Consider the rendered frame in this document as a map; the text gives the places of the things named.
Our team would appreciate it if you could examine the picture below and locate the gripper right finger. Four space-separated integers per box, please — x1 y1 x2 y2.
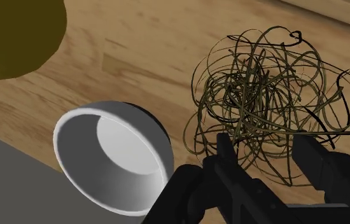
290 134 350 224

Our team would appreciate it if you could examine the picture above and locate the dark yellow round object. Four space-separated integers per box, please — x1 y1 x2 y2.
0 0 68 80

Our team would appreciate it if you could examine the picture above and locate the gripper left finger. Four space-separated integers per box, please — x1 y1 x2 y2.
141 132 300 224

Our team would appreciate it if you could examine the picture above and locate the olive tangled wire ball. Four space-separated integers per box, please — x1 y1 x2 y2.
183 25 350 187

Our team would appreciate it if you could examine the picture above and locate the white bowl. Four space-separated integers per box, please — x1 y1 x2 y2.
53 100 175 217

